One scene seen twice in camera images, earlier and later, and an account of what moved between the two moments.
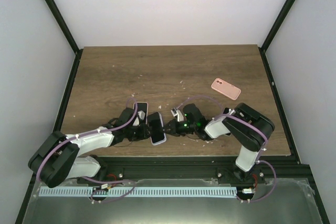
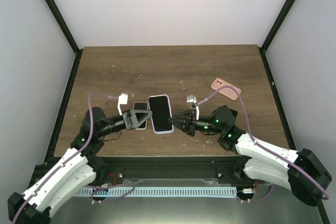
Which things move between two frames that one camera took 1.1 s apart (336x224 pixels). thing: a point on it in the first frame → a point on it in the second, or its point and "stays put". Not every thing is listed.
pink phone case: [226, 88] stays put
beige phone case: [142, 110] stays put
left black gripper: [144, 135] → [132, 118]
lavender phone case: [156, 125] → [160, 106]
